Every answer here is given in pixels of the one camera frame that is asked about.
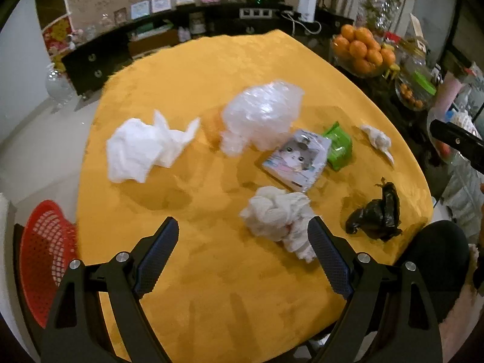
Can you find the flower arrangement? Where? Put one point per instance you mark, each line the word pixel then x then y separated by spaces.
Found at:
pixel 382 3

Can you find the white power strip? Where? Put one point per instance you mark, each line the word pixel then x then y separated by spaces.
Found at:
pixel 256 12

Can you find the green snack packet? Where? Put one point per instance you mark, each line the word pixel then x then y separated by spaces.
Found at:
pixel 340 151

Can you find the yellow tablecloth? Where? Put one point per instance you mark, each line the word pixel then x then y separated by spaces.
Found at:
pixel 227 64

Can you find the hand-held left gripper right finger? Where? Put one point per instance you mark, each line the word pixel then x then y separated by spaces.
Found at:
pixel 329 257

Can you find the black round seat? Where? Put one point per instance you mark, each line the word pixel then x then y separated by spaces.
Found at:
pixel 438 264

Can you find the large white paper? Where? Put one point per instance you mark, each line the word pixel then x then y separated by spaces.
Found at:
pixel 132 147

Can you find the red plastic basket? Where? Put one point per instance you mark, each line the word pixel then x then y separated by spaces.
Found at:
pixel 41 242

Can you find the black low cabinet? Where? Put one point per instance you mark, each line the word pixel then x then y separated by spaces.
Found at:
pixel 109 53

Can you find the cat print tissue pack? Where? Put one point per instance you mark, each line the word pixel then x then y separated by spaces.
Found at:
pixel 298 158

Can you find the pile of oranges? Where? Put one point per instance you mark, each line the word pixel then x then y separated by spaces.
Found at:
pixel 359 49

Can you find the small dark picture frame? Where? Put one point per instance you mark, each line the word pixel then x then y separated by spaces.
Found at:
pixel 121 17

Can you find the dark brown stool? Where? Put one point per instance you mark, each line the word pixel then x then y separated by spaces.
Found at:
pixel 19 272

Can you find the blue picture frame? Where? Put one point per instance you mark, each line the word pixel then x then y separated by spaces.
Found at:
pixel 140 9

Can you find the black plastic bag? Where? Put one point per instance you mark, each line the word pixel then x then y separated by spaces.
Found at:
pixel 378 215

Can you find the small twisted white tissue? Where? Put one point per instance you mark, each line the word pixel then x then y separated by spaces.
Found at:
pixel 376 138

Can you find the glass fruit bowl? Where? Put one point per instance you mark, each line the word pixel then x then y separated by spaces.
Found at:
pixel 351 69

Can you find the pink picture frame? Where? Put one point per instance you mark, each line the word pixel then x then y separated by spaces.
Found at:
pixel 161 3

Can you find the clear plastic water bottle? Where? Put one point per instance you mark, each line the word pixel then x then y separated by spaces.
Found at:
pixel 58 87

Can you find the clear bubble wrap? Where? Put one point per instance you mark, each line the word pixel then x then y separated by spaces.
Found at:
pixel 261 113

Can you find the wooden cabinet panel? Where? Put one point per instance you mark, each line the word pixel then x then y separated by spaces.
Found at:
pixel 151 45

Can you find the white tissue wad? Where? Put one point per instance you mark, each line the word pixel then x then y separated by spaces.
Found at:
pixel 272 211

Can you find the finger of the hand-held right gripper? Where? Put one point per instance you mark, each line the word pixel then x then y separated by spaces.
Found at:
pixel 453 136

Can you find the white upright device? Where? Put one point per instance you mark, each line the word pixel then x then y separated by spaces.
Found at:
pixel 307 7

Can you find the red wall poster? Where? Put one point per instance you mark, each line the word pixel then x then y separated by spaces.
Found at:
pixel 56 34

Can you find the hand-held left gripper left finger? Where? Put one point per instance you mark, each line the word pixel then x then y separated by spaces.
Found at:
pixel 158 257

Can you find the glass jar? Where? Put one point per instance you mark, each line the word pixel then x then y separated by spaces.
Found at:
pixel 106 20

